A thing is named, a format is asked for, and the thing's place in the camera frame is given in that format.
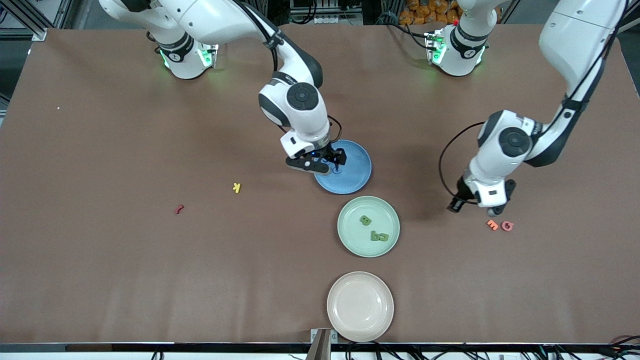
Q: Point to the red foam letter r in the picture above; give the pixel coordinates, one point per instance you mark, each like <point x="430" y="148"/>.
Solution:
<point x="178" y="209"/>

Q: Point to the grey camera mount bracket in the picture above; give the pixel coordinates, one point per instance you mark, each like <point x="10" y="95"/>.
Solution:
<point x="322" y="345"/>

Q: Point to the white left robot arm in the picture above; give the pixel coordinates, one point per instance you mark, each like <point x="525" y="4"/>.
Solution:
<point x="575" y="40"/>

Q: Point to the aluminium frame profile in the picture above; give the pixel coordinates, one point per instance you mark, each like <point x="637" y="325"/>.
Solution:
<point x="39" y="34"/>

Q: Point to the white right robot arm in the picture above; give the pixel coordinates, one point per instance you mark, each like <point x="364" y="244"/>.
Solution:
<point x="305" y="127"/>

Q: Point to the beige pink plate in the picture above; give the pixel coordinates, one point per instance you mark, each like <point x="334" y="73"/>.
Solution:
<point x="360" y="306"/>

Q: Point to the orange packaged goods pile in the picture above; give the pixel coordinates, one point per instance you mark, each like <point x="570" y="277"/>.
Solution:
<point x="425" y="12"/>

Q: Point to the green foam letter B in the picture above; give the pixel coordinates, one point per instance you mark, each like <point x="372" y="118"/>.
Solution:
<point x="365" y="220"/>

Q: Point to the red foam letter G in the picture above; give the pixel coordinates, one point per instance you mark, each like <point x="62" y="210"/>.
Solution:
<point x="503" y="226"/>

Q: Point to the blue plate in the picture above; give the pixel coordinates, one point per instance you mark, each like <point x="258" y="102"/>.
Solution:
<point x="355" y="172"/>

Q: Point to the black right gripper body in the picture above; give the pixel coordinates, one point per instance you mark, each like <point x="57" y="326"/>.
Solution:
<point x="332" y="154"/>

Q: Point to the orange foam letter E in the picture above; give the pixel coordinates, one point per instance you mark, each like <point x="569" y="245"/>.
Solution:
<point x="493" y="225"/>

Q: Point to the brown table cover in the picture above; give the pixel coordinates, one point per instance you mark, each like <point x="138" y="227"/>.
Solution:
<point x="100" y="275"/>

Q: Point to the black electronics rack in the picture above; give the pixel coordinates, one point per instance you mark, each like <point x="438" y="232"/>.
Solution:
<point x="325" y="15"/>

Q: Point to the light green plate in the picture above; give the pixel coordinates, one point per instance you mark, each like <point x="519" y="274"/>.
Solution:
<point x="382" y="215"/>

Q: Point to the green foam lowercase n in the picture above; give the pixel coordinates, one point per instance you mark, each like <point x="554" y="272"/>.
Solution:
<point x="375" y="233"/>

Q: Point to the black table edge rail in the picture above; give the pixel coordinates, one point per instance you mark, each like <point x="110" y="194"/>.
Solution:
<point x="450" y="346"/>

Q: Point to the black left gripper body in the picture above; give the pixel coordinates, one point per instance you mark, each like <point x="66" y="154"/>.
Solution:
<point x="461" y="193"/>

